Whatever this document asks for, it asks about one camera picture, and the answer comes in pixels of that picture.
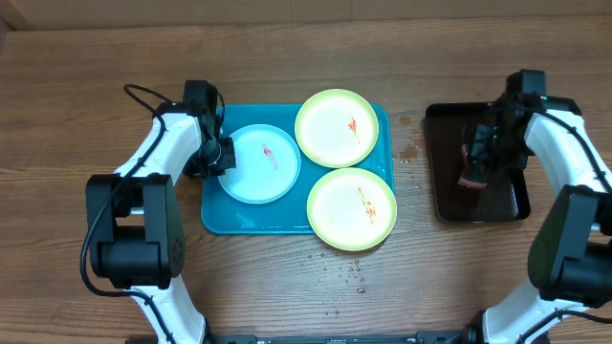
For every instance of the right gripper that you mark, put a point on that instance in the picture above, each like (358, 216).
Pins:
(519, 162)

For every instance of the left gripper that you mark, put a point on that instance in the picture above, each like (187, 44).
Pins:
(228, 143)

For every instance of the orange and grey sponge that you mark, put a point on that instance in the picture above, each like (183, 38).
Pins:
(472, 175)

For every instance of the light blue plate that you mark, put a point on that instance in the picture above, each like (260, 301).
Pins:
(267, 164)

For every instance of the yellow-green plate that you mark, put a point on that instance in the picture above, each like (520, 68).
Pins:
(351, 209)
(336, 128)

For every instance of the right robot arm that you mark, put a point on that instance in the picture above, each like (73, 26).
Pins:
(567, 274)

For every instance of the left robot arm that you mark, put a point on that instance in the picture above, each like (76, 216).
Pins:
(135, 244)

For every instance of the black rectangular tray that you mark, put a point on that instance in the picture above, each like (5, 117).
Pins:
(504, 198)

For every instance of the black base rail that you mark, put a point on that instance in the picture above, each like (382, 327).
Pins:
(422, 337)

